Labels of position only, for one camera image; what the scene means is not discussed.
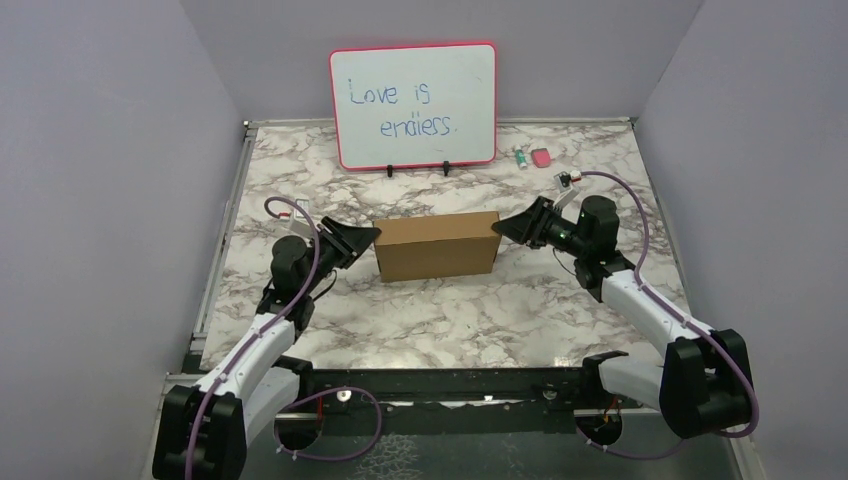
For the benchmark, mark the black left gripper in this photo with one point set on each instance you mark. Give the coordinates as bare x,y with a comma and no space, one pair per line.
353,239

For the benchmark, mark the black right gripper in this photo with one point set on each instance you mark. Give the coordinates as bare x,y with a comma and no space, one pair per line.
529,226

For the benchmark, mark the brown cardboard box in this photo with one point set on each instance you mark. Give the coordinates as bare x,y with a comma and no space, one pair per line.
436,246

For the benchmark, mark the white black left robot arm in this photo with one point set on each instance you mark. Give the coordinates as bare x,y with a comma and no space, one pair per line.
232,391

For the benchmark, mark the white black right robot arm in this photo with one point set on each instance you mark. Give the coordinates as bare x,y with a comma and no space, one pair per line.
704,384

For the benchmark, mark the pink eraser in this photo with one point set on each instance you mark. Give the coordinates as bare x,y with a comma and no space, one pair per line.
541,158

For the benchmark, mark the green white marker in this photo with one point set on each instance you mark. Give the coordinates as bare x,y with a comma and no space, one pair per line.
520,159

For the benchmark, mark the black whiteboard stand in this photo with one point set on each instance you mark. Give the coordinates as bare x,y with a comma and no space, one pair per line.
445,167

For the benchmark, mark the pink framed whiteboard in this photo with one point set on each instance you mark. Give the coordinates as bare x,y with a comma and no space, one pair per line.
415,106

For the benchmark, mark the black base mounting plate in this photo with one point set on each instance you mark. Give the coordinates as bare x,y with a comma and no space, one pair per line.
358,402

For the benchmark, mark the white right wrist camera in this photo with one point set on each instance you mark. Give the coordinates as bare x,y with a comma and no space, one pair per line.
568,186

